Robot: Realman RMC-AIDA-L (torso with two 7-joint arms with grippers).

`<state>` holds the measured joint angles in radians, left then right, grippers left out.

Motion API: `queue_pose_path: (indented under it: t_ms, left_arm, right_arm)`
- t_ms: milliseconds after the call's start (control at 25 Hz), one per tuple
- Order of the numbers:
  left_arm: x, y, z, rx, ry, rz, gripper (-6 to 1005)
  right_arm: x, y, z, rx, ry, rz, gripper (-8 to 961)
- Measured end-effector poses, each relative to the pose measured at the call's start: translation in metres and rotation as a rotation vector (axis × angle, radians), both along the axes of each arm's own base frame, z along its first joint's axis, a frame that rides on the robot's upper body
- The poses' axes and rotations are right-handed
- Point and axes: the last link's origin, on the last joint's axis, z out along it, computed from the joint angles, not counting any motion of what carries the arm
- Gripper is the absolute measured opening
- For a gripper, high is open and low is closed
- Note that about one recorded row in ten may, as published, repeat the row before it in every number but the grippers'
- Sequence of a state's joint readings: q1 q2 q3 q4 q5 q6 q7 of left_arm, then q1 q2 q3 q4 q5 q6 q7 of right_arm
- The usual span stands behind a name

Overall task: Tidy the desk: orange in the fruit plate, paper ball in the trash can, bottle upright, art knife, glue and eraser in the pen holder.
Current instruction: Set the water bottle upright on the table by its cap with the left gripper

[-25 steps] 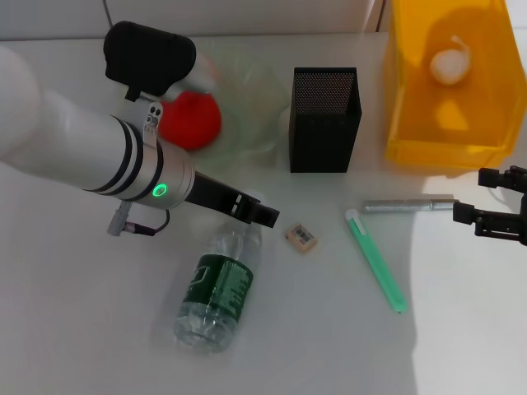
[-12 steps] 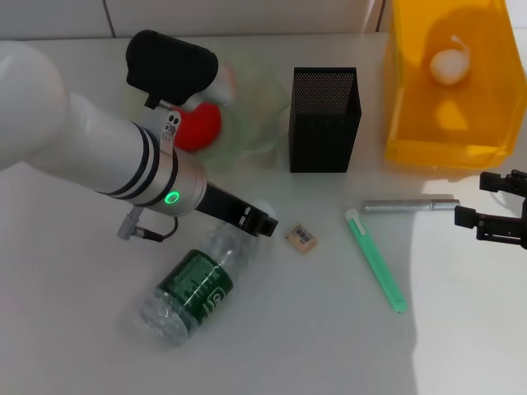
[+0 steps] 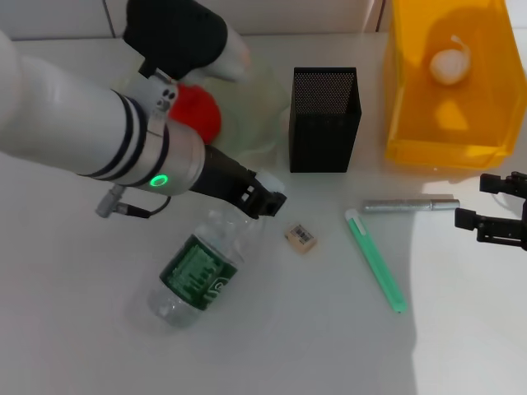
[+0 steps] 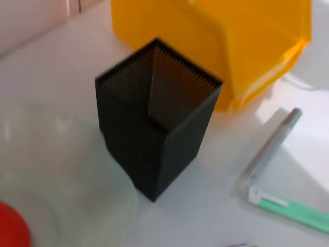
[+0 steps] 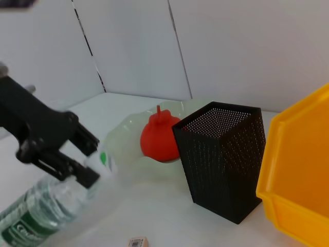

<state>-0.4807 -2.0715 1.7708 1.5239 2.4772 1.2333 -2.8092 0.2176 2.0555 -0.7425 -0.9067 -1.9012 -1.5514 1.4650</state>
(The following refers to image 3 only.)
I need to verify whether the yellow plastic bin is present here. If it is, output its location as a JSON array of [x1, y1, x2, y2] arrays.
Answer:
[[383, 0, 527, 171]]

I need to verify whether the white paper ball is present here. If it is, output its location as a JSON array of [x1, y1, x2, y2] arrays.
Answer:
[[428, 34, 472, 86]]

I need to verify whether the black mesh pen holder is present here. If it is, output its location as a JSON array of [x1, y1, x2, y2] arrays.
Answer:
[[287, 66, 363, 174]]

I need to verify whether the red soft ball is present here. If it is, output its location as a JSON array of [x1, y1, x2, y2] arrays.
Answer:
[[166, 81, 223, 146]]

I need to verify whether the beige eraser with barcode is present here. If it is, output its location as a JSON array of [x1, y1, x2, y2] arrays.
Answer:
[[283, 221, 320, 256]]

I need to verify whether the green pen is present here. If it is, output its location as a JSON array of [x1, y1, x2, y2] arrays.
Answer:
[[344, 207, 409, 316]]

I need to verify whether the left arm cable with plug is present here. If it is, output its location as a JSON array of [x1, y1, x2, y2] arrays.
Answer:
[[95, 184, 173, 220]]

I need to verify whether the clear green glass fruit bowl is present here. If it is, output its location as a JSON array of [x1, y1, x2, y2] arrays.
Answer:
[[123, 57, 291, 166]]

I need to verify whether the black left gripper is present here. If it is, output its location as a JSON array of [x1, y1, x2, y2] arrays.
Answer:
[[190, 143, 288, 220]]

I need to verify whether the silver glitter pen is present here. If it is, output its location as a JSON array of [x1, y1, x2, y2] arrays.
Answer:
[[361, 197, 462, 215]]

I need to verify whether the clear water bottle green label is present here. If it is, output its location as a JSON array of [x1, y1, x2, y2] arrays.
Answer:
[[147, 170, 286, 330]]

